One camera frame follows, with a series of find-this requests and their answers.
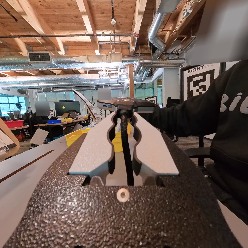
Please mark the small blue bin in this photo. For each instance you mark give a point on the small blue bin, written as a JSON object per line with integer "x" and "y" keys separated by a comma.
{"x": 54, "y": 121}

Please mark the yellow plastic bin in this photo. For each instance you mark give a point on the yellow plastic bin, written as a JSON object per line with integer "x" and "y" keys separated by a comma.
{"x": 74, "y": 138}
{"x": 117, "y": 143}

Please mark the black office chair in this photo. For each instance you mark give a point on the black office chair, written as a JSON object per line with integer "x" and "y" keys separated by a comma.
{"x": 173, "y": 102}
{"x": 197, "y": 151}

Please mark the red plastic bin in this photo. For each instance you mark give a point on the red plastic bin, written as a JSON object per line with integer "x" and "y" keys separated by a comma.
{"x": 13, "y": 124}

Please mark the wooden support post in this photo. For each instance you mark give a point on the wooden support post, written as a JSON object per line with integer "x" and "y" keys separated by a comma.
{"x": 131, "y": 81}

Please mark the silver spiral duct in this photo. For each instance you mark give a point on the silver spiral duct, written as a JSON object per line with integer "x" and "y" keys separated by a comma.
{"x": 156, "y": 38}

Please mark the small black white tag sign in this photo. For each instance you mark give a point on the small black white tag sign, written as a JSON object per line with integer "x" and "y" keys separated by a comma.
{"x": 152, "y": 99}

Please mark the rectangular metal air duct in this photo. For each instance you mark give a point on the rectangular metal air duct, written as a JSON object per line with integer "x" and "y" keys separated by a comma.
{"x": 77, "y": 61}

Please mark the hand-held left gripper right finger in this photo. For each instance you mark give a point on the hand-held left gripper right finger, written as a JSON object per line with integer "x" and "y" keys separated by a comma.
{"x": 155, "y": 151}

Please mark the round silver duct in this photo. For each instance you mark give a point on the round silver duct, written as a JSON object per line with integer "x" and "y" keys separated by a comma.
{"x": 48, "y": 79}

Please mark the black ceiling pipe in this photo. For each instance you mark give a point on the black ceiling pipe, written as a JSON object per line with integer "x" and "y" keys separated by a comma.
{"x": 67, "y": 35}

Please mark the grey usb hub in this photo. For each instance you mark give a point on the grey usb hub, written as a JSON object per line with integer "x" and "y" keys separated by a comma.
{"x": 140, "y": 103}

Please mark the grey paper card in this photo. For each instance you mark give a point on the grey paper card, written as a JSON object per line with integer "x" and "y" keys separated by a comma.
{"x": 39, "y": 136}

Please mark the curved wooden display stand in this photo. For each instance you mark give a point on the curved wooden display stand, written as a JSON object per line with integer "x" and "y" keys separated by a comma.
{"x": 11, "y": 135}

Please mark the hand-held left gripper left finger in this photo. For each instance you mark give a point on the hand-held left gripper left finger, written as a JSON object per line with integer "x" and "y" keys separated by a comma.
{"x": 91, "y": 147}

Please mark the black computer monitor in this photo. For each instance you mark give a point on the black computer monitor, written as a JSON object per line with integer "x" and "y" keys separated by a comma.
{"x": 66, "y": 108}

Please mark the tilted brochure stand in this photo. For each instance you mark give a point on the tilted brochure stand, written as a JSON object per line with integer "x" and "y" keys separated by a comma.
{"x": 91, "y": 108}

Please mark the white pendant lamp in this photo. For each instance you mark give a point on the white pendant lamp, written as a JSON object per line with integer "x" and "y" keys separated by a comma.
{"x": 113, "y": 21}

